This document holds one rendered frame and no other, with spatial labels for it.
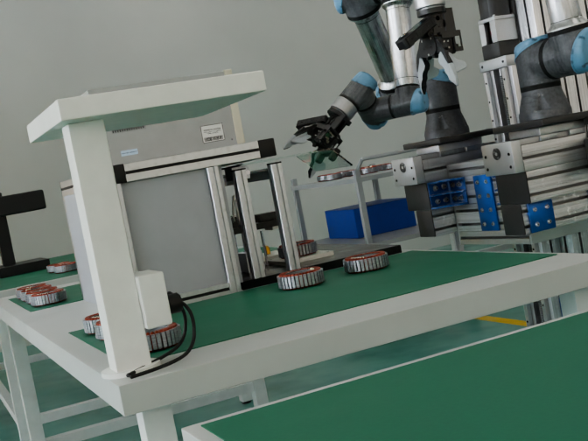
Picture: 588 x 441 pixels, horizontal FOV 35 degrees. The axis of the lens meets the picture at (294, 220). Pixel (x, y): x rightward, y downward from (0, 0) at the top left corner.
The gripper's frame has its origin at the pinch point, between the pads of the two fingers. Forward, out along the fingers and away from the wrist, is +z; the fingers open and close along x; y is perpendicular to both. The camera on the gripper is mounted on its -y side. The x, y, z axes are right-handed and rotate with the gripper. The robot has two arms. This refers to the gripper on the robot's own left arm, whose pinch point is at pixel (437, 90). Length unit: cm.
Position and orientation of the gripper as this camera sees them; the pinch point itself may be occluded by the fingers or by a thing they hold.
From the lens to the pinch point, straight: 236.5
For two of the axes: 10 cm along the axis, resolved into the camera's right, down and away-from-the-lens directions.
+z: 1.8, 9.8, 0.6
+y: 8.8, -1.9, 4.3
